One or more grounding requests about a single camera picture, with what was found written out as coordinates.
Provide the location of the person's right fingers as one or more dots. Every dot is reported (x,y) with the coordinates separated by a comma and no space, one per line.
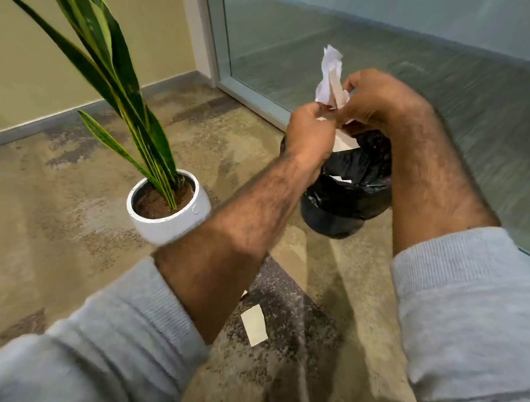
(353,107)

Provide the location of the round white plant pot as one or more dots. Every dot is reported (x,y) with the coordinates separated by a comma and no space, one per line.
(173,225)

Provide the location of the glass partition with metal frame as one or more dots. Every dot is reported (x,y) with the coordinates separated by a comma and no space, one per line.
(416,40)

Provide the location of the white rectangular paper scrap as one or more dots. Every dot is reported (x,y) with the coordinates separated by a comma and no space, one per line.
(254,325)

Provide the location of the person's grey sleeve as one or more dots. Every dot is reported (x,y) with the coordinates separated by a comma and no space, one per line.
(475,316)
(91,349)

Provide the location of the person's grey right sleeve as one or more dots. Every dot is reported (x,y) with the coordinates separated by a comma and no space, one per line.
(475,316)

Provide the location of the person's grey left sleeve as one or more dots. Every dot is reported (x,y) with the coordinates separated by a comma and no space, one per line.
(91,349)

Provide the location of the white paper piece in bin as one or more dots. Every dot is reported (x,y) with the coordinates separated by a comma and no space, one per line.
(346,142)

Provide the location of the person's right forearm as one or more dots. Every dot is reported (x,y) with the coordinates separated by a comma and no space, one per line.
(428,181)

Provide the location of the brown potting soil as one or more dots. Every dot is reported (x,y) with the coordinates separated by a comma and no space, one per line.
(152,204)

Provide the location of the person's left fingers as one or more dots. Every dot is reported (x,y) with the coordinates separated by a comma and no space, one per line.
(318,110)

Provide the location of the bin with black liner bag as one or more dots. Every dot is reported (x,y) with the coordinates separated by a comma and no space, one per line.
(349,198)

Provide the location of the person's right hand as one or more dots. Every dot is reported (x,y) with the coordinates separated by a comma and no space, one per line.
(381,97)

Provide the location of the green snake plant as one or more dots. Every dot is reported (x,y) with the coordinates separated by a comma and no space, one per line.
(124,86)

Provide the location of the grey baseboard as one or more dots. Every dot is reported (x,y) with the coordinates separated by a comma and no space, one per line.
(43,123)

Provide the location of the person's left forearm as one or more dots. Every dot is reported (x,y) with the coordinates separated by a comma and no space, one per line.
(244,226)

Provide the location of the small white paper scrap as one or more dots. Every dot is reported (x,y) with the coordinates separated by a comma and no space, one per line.
(341,179)

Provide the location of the person's left hand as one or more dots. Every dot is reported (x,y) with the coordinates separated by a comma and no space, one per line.
(308,134)

